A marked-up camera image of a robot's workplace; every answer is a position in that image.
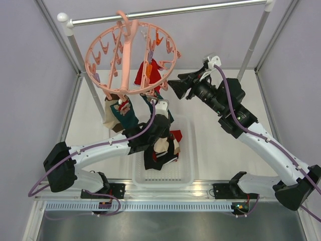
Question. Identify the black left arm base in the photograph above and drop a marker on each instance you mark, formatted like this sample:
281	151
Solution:
116	190

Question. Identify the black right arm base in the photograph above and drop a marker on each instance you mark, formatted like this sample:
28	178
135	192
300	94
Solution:
225	189

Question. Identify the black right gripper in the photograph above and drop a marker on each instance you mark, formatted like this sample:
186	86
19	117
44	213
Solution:
187	81

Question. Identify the white slotted cable duct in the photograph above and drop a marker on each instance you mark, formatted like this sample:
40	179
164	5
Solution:
138	206

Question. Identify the cream brown sock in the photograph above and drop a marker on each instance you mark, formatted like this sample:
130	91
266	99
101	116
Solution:
110	120
162	145

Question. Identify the white plastic basket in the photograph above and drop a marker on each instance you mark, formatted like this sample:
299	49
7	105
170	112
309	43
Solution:
176	174

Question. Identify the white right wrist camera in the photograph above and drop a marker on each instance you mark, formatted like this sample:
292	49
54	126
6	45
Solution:
209	63

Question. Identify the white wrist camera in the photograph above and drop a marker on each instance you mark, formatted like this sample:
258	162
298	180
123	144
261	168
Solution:
209	63
161	107

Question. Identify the red sock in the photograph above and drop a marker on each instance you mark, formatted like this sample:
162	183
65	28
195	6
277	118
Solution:
176	137
152	73

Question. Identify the white metal drying rack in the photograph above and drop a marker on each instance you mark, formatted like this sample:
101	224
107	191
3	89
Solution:
69	24

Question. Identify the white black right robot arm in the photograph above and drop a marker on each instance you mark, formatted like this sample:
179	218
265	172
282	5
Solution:
295	180

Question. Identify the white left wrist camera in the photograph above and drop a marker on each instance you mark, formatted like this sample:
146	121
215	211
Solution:
161	107

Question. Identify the pink round clip hanger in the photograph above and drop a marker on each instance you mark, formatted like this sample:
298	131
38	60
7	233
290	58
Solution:
123	34

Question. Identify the black sock white stripes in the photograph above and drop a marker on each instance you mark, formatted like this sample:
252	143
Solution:
168	155

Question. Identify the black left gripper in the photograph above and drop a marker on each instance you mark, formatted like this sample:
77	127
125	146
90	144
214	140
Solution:
167	132

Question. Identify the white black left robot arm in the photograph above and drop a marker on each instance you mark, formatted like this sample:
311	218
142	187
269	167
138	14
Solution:
65	165

